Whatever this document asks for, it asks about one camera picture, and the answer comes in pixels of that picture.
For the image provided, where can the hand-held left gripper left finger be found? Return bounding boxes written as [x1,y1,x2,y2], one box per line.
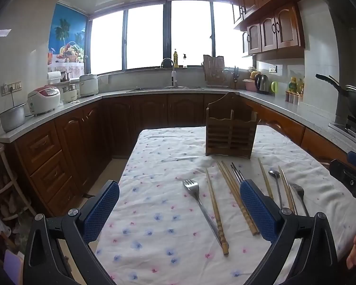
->
[23,180,120,285]

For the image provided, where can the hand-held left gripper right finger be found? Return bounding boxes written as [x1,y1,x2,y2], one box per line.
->
[240,179,339,285]

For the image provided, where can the pair of wooden chopsticks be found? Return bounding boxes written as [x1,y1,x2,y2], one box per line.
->
[216,162,256,237]

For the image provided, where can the wooden utensil holder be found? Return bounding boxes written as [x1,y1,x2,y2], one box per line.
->
[205,92,258,159]

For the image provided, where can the gas stove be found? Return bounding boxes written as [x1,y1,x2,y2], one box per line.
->
[329,116,356,147]

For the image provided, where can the carved wooden chopstick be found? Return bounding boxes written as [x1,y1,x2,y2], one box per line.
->
[205,168,230,256]

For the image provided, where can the steel spoon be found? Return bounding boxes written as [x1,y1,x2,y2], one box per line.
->
[268,169,284,210]

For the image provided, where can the small steel fork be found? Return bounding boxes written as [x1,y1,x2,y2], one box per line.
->
[289,183,309,217]

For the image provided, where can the white floral tablecloth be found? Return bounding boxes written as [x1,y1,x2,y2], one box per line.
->
[94,125,356,285]

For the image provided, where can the large steel fork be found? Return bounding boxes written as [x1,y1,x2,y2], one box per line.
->
[182,179,223,247]

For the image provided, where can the wooden lower cabinets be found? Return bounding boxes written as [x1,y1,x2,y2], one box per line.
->
[13,93,356,217]

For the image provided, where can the wooden cabinets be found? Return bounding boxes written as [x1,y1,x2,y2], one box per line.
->
[227,0,315,57]
[13,93,356,217]

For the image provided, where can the grey kitchen countertop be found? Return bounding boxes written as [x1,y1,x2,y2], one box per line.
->
[0,87,356,161]

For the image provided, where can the spice jar set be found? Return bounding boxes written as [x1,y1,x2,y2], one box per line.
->
[285,90,304,105]

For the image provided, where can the white storage rack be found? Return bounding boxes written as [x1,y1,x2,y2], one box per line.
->
[0,142,37,223]

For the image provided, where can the small white appliance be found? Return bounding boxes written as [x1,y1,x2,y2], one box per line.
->
[62,84,78,104]

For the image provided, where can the steel electric kettle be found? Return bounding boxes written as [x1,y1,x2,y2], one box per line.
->
[254,74,270,95]

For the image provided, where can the red and white rice cooker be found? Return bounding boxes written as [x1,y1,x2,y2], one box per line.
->
[27,85,61,116]

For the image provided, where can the metal cooker pot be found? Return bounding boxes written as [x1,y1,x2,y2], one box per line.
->
[0,104,27,133]

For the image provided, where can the steel kitchen sink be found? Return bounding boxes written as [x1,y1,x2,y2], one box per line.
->
[126,85,205,92]

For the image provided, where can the wooden cutting board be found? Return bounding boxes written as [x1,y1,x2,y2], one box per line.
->
[203,55,230,88]

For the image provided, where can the chrome kitchen faucet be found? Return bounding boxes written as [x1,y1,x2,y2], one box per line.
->
[161,58,178,89]

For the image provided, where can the wooden upper cabinets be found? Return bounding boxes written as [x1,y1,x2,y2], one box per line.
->
[227,0,315,57]

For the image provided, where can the large kitchen window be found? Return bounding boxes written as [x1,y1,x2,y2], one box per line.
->
[89,0,256,75]

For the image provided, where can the wall power outlet strip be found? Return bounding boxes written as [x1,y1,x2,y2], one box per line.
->
[1,81,22,96]

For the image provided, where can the fruit and palm wall poster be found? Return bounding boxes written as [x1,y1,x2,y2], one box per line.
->
[48,3,88,79]

